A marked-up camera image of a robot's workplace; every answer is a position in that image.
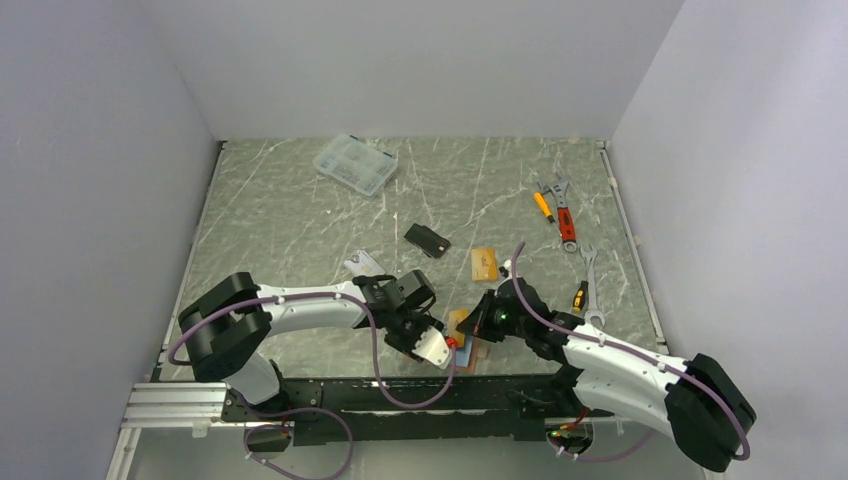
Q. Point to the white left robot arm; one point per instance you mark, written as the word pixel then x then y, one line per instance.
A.
pixel 223 330

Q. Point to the yellow handled screwdriver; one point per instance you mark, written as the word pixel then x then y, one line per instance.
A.
pixel 544 207

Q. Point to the gold credit card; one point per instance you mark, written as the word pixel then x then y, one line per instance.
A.
pixel 455 317

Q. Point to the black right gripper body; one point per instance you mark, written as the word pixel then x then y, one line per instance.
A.
pixel 492 320

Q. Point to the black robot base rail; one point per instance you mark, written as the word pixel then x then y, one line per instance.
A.
pixel 520 407

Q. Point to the white silver card stack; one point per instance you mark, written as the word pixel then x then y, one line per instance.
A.
pixel 360 263

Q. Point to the clear plastic organizer box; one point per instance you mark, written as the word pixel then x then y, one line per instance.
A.
pixel 356 164

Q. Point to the aluminium frame rail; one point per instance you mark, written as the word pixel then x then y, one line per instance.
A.
pixel 164 405

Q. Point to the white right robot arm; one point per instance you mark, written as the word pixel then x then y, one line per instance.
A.
pixel 694 402

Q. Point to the red handled adjustable wrench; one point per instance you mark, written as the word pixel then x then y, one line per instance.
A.
pixel 564 221

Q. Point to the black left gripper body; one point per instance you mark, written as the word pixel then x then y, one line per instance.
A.
pixel 405 331

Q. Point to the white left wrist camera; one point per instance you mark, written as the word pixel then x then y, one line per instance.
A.
pixel 433 348

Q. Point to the silver combination wrench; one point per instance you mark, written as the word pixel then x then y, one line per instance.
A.
pixel 586 301

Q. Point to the brown leather card holder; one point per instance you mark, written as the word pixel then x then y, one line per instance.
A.
pixel 465 360

